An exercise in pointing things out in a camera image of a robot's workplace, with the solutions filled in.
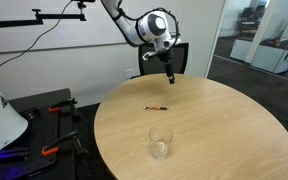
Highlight orange and black pen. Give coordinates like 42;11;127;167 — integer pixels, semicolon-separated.
143;105;169;112

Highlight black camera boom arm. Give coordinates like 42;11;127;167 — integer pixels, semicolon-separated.
0;2;87;37

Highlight white office cabinet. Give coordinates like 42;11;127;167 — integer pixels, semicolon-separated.
250;42;288;75

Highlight seated person in office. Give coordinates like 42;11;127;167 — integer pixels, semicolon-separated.
249;4;269;22

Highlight white wall outlet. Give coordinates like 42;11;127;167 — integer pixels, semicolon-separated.
124;68;137;80

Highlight clear drinking glass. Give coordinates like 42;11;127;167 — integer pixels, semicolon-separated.
148;125;174;161

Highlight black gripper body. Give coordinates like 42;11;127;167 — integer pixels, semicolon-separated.
159;47;176;67

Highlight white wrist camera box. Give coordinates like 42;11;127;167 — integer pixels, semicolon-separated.
141;50;159;62

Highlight black hanging camera cable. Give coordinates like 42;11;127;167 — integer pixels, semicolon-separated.
0;0;73;77

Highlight small black switch box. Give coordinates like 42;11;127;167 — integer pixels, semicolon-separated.
26;107;41;120

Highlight black mesh office chair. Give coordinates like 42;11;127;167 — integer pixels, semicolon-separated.
130;41;190;80

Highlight orange-handled black bar clamp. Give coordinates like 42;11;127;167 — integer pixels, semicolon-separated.
40;130;90;158
47;97;84;122

